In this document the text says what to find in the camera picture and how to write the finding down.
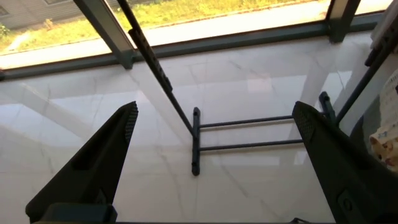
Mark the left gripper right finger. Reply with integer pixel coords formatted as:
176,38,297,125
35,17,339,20
292,101,398,224

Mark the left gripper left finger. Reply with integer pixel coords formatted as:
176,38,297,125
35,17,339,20
25,101,139,223

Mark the cream printed garment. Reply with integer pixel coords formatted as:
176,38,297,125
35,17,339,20
369,123,398,174

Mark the black clothes rack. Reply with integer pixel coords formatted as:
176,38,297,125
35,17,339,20
116,0,398,177

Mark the window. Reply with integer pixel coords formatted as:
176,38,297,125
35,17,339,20
0,0,394,82

